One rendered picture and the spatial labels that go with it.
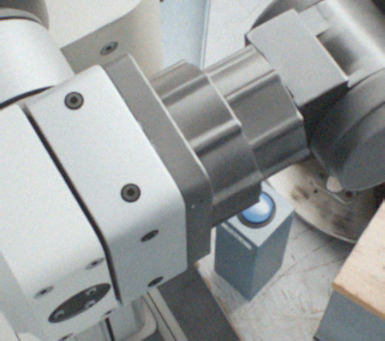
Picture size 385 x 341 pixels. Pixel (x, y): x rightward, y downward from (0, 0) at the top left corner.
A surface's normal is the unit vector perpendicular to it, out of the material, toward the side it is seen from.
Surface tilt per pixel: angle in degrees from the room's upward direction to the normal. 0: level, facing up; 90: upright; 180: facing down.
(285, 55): 6
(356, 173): 84
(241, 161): 45
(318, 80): 6
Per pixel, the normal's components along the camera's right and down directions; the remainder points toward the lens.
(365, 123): -0.50, -0.15
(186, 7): 0.00, -0.37
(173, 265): 0.51, 0.80
